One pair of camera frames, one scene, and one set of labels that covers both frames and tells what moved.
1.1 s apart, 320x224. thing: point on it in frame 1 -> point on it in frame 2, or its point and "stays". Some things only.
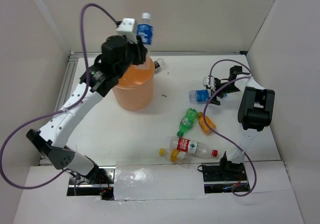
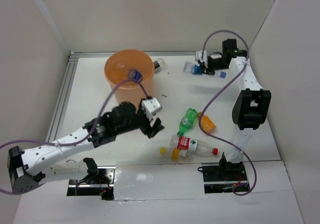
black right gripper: (214, 100) -> (209, 71)
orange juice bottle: (206, 130) stays
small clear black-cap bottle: (159, 65) stays
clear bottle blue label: (201, 96) -> (196, 69)
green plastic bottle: (187, 121) stays
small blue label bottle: (145, 29) -> (134, 75)
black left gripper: (140, 49) -> (156, 128)
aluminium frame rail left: (66, 84) stays
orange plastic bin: (134, 91) stays
